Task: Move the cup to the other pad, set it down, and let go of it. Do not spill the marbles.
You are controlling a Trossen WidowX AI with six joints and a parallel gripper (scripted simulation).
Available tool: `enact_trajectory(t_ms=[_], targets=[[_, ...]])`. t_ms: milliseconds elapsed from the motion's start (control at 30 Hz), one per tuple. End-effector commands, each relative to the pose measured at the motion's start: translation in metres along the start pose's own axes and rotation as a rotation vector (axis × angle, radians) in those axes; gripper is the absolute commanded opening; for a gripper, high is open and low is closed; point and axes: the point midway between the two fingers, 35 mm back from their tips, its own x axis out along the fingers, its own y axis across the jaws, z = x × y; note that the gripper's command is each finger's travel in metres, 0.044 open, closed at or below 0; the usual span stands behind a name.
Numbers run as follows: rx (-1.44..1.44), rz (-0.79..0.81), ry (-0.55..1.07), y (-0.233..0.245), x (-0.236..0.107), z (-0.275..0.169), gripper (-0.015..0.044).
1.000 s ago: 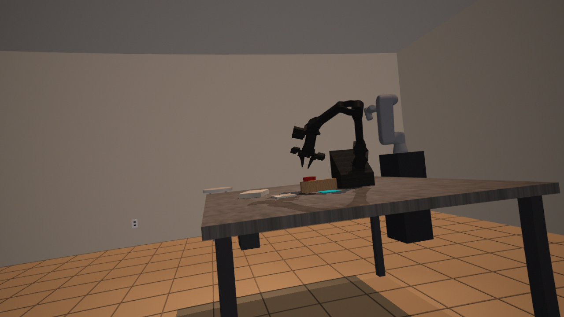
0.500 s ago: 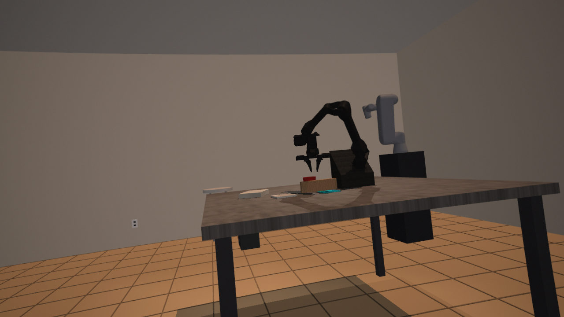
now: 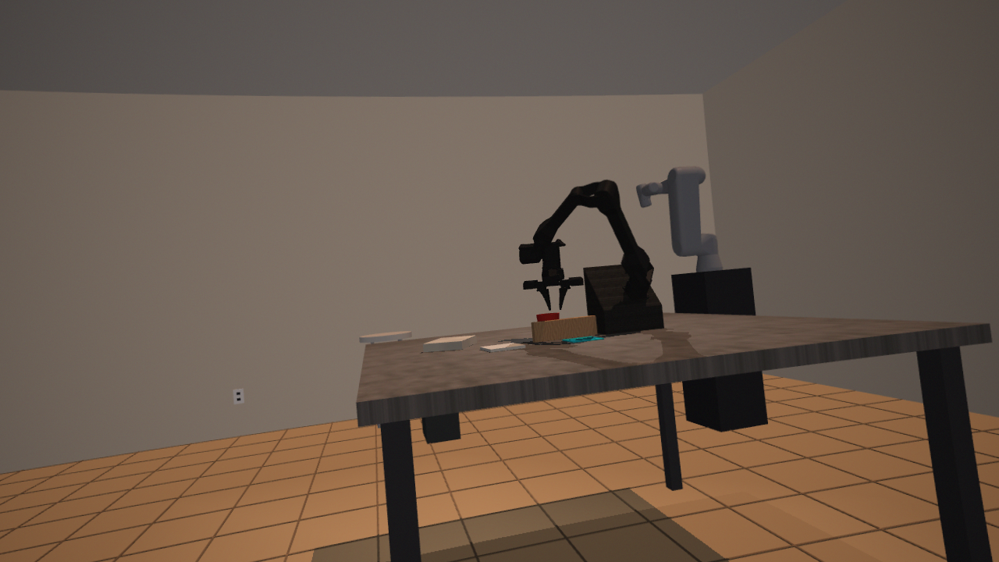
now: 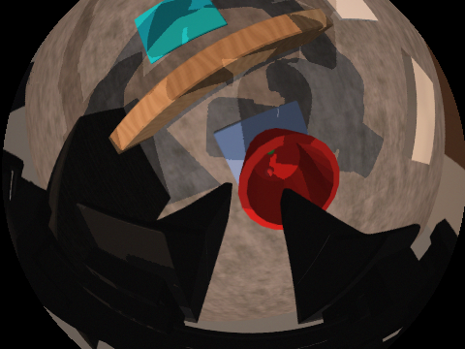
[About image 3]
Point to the beige flat rectangular block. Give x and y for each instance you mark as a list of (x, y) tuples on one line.
[(450, 343)]

